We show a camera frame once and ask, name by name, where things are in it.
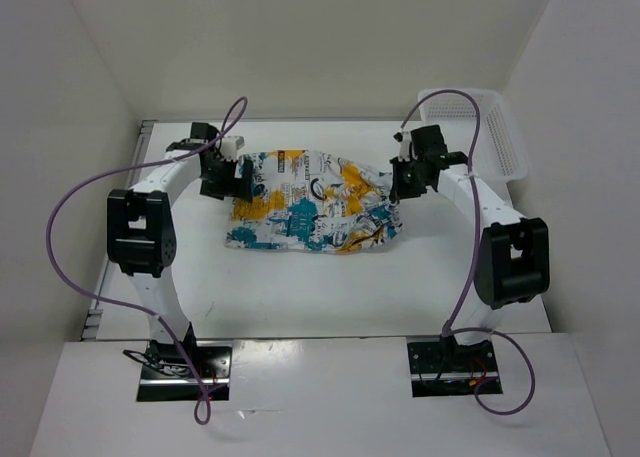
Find patterned white yellow teal shorts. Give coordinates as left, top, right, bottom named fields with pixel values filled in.
left=224, top=150, right=403, bottom=254

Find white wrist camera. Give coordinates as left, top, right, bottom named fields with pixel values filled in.
left=393, top=130, right=413, bottom=162
left=218, top=135, right=245, bottom=161

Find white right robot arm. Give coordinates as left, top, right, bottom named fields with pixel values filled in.
left=390, top=125, right=550, bottom=370

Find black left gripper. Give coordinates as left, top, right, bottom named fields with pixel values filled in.
left=200, top=156, right=251, bottom=203

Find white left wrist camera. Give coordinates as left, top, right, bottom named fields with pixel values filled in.
left=218, top=135, right=245, bottom=161

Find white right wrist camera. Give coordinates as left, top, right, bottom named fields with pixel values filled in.
left=393, top=130, right=413, bottom=162

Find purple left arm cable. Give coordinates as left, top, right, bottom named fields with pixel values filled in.
left=45, top=96, right=249, bottom=424

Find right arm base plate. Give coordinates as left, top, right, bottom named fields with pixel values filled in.
left=406, top=336, right=502, bottom=398

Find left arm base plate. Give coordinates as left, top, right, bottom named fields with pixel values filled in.
left=123, top=341, right=233, bottom=403

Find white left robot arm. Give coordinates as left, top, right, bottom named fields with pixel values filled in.
left=107, top=122, right=254, bottom=377

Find white plastic mesh basket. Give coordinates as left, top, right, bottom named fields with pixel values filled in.
left=417, top=88, right=529, bottom=183

